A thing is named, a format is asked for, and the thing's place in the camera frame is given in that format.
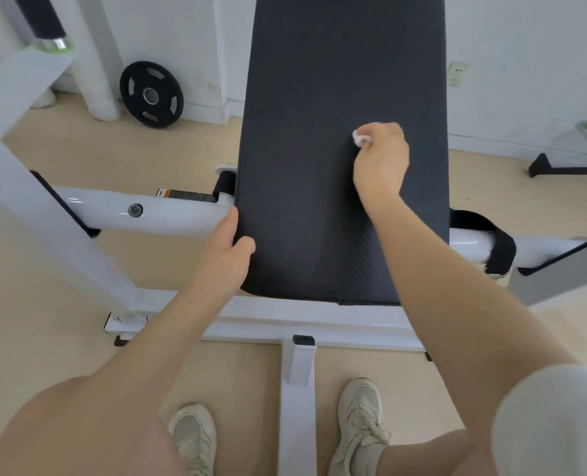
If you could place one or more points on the person's grey white shirt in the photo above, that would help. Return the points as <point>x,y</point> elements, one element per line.
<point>556,426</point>

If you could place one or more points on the white exercise machine black roller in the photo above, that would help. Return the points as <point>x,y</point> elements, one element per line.
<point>105,210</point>

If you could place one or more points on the person's leg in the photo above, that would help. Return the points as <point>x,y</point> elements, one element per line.
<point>125,441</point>
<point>432,456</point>

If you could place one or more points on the person's left forearm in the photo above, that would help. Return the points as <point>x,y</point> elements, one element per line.
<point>174,332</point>

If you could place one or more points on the long black back pad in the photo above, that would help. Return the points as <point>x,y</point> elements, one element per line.
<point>323,69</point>

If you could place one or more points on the person's right forearm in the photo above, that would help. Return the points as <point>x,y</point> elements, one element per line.
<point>462,317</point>

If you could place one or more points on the person's right hand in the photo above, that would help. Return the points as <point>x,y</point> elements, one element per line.
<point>383,163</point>

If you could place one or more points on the white cleaning wipe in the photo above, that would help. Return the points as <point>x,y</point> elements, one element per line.
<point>360,138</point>

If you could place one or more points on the white wall socket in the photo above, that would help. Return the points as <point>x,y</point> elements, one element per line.
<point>458,74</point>

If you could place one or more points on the person's left hand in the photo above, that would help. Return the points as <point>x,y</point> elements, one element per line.
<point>224,267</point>

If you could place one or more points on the person's left leg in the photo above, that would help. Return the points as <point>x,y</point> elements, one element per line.
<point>125,441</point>

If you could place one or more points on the person's left beige sneaker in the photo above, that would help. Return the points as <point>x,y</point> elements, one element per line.
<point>194,436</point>

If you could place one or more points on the black weight plate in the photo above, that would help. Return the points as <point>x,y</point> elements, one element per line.
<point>152,69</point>

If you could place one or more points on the person's right beige sneaker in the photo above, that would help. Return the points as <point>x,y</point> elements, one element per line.
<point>360,416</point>

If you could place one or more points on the person's beige sneaker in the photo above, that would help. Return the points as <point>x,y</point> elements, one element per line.
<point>360,416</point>
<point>194,436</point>

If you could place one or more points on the person's right leg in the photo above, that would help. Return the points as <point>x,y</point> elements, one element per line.
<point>432,456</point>

